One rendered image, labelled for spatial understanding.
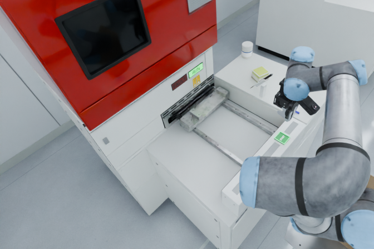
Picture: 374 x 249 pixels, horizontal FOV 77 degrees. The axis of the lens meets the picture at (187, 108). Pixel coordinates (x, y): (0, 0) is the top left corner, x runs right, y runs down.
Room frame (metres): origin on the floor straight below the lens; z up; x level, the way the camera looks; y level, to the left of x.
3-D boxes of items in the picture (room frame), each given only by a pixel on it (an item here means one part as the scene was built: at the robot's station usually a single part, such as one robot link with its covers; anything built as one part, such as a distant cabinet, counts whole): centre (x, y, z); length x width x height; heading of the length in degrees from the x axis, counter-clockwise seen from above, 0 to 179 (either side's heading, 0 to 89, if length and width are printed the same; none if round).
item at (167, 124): (1.03, -0.03, 0.89); 0.44 x 0.02 x 0.10; 126
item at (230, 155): (0.75, -0.11, 0.84); 0.50 x 0.02 x 0.03; 36
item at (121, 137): (0.94, 0.12, 1.02); 0.82 x 0.03 x 0.40; 126
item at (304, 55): (0.63, -0.42, 1.41); 0.09 x 0.08 x 0.11; 150
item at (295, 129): (0.54, -0.33, 0.89); 0.55 x 0.09 x 0.14; 126
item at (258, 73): (1.05, -0.47, 1.00); 0.07 x 0.07 x 0.07; 17
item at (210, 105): (0.98, -0.11, 0.87); 0.36 x 0.08 x 0.03; 126
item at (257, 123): (0.91, -0.32, 0.84); 0.50 x 0.02 x 0.03; 36
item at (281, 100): (0.63, -0.42, 1.25); 0.09 x 0.08 x 0.12; 36
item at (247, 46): (1.31, -0.47, 1.01); 0.07 x 0.07 x 0.10
